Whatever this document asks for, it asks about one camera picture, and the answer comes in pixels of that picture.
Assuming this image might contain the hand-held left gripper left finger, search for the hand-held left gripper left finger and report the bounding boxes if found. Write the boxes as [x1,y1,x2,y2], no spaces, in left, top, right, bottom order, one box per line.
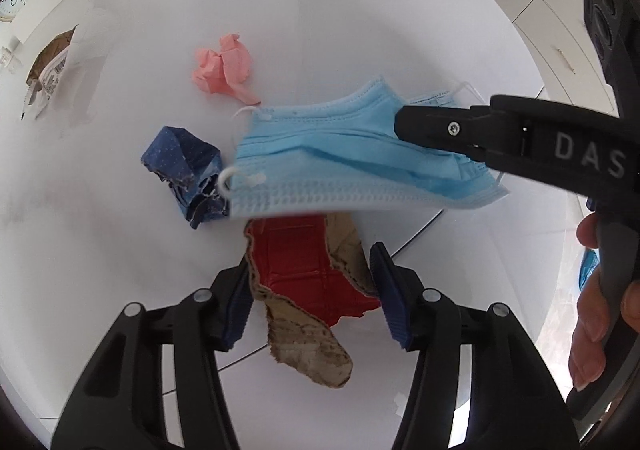
[50,257,256,450]

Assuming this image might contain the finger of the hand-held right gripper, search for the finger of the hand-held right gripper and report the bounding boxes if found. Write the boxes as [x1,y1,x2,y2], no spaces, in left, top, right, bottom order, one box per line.
[394,95,532,167]

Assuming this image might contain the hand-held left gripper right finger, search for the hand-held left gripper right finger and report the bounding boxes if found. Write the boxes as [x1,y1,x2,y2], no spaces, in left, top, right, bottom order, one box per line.
[369,241,583,450]

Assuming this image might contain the torn red cardboard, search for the torn red cardboard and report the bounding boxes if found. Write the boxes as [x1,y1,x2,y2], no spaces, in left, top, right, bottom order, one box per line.
[243,211,383,388]

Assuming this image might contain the blue face mask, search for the blue face mask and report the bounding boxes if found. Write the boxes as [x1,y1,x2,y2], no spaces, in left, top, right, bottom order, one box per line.
[218,76,511,221]

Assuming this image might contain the person's right hand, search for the person's right hand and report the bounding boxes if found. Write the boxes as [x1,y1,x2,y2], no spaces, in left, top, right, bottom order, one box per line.
[569,212,640,392]

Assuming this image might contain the blue object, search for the blue object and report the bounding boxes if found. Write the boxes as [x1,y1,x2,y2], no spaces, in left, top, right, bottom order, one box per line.
[580,250,601,288]

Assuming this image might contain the beige drawer cabinet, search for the beige drawer cabinet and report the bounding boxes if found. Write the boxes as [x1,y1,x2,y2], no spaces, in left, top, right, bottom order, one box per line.
[470,0,621,116]

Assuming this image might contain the crumpled dark blue dotted wrapper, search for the crumpled dark blue dotted wrapper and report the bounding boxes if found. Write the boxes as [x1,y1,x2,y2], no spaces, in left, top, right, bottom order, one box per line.
[141,126,233,229]

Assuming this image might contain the crumpled pink paper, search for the crumpled pink paper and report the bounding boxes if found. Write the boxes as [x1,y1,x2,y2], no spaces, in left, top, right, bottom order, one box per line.
[192,32,261,106]

